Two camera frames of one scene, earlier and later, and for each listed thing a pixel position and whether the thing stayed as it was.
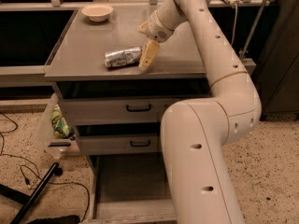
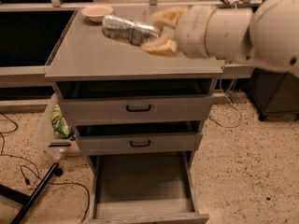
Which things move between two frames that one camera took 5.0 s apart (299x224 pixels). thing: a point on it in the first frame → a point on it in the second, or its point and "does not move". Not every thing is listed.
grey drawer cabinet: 119,106 does not move
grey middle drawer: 106,145 does not move
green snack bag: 61,126 does not move
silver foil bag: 122,58 → 128,31
